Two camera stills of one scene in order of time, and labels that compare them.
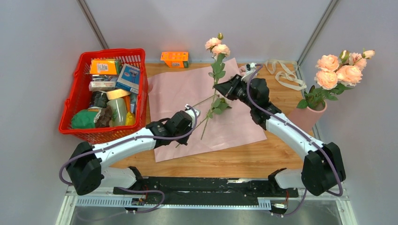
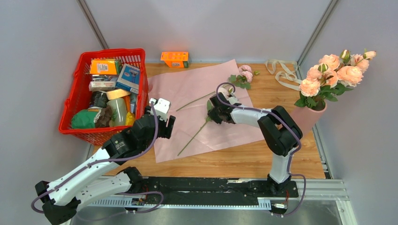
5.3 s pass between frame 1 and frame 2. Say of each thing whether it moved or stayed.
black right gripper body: moved
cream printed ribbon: stayed
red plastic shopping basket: stayed
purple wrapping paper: stayed
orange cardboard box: stayed
